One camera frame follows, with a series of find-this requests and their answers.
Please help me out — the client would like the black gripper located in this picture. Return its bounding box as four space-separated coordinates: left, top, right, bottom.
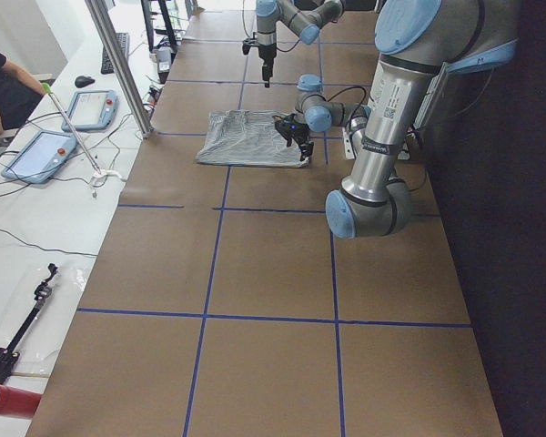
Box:
258 44 276 88
274 115 314 161

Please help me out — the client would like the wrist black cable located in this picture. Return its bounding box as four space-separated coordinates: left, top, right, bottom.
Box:
241 0 303 53
322 84 372 110

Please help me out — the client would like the lower teach pendant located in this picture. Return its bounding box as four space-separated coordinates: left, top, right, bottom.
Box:
1 130 76 184

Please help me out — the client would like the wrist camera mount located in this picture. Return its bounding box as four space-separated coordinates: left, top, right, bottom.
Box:
242 32 259 56

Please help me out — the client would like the upper teach pendant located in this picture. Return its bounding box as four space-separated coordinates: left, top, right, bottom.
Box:
66 90 118 132

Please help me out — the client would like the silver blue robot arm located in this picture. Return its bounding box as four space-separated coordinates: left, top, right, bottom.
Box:
242 0 345 88
274 1 521 239

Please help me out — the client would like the metal rod green tip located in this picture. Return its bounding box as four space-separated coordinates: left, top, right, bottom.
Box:
40 82 104 179

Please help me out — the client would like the black keyboard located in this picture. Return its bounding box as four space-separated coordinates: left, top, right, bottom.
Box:
100 32 131 76

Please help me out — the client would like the black tripod clamp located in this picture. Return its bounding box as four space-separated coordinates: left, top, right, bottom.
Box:
0 262 60 388

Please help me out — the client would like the black computer mouse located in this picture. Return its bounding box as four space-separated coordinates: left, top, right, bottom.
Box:
74 76 95 88

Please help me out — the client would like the striped polo shirt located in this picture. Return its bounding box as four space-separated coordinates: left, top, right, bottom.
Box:
196 109 309 168

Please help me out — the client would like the teach pendant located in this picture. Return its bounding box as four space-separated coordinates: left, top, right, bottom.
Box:
1 130 76 184
66 90 118 132

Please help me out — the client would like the aluminium frame post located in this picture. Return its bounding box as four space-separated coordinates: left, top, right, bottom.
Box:
85 0 153 138

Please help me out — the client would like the person in black shirt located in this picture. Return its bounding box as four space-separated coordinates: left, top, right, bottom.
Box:
0 52 46 135

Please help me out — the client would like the red cylinder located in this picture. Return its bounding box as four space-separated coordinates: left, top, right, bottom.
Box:
0 384 42 419

